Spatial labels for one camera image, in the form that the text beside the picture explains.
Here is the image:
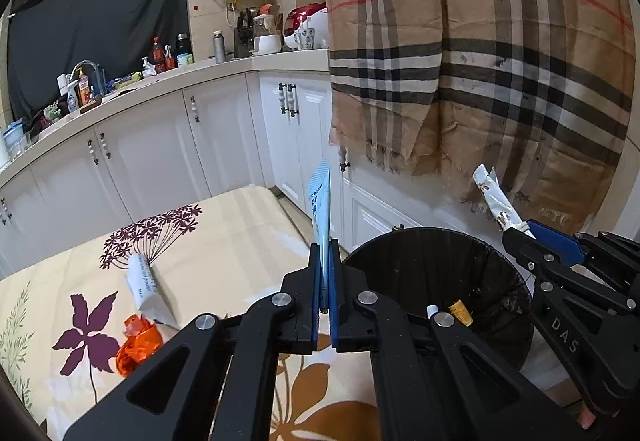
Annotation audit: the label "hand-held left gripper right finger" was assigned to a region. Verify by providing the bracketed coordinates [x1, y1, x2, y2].
[330, 238, 577, 441]

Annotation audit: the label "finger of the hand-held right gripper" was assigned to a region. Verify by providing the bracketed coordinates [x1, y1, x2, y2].
[502, 227, 628, 317]
[527, 220, 640, 289]

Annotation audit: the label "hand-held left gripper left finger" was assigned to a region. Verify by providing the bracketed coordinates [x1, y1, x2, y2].
[64, 243, 322, 441]

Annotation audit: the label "white wrapper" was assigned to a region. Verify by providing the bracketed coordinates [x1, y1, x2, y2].
[472, 164, 532, 233]

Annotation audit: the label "black trash bin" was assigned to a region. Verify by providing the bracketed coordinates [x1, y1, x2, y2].
[342, 226, 536, 373]

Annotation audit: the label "blue white tube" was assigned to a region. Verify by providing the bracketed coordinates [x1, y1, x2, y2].
[306, 160, 334, 313]

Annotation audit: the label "person's right hand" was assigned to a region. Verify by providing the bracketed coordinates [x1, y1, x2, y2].
[575, 403, 599, 430]

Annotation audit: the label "floral tablecloth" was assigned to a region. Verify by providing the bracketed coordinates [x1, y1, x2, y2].
[0, 185, 382, 441]

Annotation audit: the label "white squeezed tube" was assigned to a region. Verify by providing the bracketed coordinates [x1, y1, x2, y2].
[127, 254, 179, 325]

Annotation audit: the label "orange crumpled wrapper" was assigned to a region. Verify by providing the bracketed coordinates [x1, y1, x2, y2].
[115, 313, 164, 378]

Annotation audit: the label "beige plaid cloth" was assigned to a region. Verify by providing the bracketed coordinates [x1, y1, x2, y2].
[319, 0, 637, 233]

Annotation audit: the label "white kitchen base cabinets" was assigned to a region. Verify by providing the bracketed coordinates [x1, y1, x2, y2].
[0, 70, 501, 282]

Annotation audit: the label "beige kitchen countertop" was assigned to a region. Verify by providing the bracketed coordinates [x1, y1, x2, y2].
[0, 48, 331, 190]

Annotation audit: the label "white patterned mug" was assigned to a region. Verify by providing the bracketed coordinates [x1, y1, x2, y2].
[294, 19, 321, 51]

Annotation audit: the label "white glass kettle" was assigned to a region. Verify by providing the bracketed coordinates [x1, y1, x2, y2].
[249, 14, 282, 54]

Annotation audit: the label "black knife block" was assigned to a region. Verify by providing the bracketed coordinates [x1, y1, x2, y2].
[233, 8, 256, 58]

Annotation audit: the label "red rice cooker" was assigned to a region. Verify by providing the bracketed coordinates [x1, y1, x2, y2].
[283, 4, 329, 50]

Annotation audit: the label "chrome kitchen faucet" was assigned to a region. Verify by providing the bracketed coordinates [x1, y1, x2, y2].
[71, 59, 101, 98]

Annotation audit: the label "clear plastic container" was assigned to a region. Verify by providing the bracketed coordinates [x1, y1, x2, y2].
[2, 118, 32, 162]

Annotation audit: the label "black window curtain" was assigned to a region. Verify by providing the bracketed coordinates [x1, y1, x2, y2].
[7, 0, 192, 122]

